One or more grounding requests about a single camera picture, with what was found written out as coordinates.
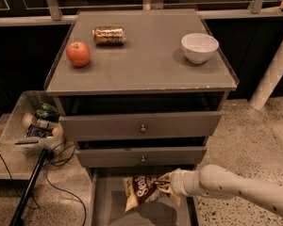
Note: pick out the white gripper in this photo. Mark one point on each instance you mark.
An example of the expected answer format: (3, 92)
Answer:
(178, 182)

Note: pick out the brown chip bag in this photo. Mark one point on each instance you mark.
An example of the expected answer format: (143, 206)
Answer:
(148, 188)

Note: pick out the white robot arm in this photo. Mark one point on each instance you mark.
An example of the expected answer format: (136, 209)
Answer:
(216, 182)

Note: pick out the middle grey drawer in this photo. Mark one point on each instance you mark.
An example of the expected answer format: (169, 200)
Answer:
(133, 157)

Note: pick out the grey drawer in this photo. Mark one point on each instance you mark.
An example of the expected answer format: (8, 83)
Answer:
(133, 157)
(140, 126)
(108, 202)

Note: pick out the bottom grey drawer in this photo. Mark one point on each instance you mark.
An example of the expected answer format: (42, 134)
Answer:
(108, 202)

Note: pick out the top grey drawer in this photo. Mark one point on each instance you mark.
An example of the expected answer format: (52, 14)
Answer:
(140, 126)

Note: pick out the grey drawer cabinet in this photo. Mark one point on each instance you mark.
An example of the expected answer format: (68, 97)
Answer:
(147, 74)

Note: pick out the green snack bag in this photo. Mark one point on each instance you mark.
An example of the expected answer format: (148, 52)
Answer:
(47, 112)

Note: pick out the white bowl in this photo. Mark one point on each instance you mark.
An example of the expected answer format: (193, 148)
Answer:
(198, 47)

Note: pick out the dark blue snack packet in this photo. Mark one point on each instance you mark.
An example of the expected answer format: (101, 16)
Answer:
(33, 131)

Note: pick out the clear plastic bin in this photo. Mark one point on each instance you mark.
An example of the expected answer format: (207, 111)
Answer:
(22, 115)

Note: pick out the black pole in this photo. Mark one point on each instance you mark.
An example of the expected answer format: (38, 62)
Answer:
(17, 217)

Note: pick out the red apple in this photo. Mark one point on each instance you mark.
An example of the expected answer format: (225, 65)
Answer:
(78, 53)

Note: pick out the gold soda can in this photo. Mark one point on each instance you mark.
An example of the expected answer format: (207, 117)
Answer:
(109, 35)

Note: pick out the white angled post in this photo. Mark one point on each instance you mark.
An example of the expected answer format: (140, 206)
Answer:
(269, 81)

